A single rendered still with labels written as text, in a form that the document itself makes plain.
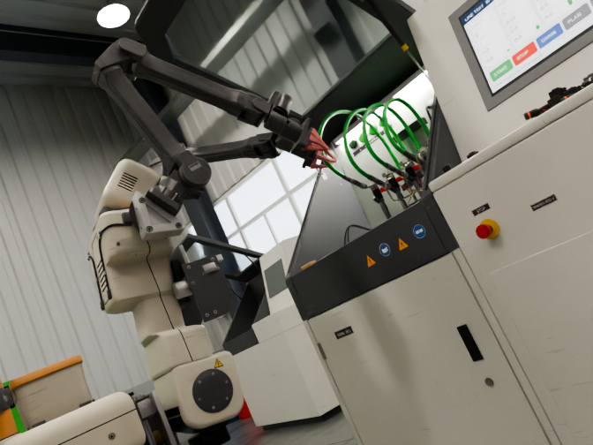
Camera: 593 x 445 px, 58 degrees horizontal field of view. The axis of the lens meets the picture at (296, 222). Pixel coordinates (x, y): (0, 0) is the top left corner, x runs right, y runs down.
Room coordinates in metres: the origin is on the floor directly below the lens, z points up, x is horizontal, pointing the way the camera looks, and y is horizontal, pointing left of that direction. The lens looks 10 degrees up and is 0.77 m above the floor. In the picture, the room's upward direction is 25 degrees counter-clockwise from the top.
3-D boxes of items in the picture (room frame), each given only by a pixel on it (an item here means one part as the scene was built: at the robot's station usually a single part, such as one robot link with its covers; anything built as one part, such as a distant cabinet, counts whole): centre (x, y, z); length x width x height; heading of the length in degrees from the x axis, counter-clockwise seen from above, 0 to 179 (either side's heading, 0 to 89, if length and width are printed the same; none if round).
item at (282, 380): (5.24, 0.62, 1.00); 1.30 x 1.09 x 1.99; 35
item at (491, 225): (1.33, -0.42, 0.80); 0.05 x 0.04 x 0.05; 44
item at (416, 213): (1.68, -0.13, 0.87); 0.62 x 0.04 x 0.16; 44
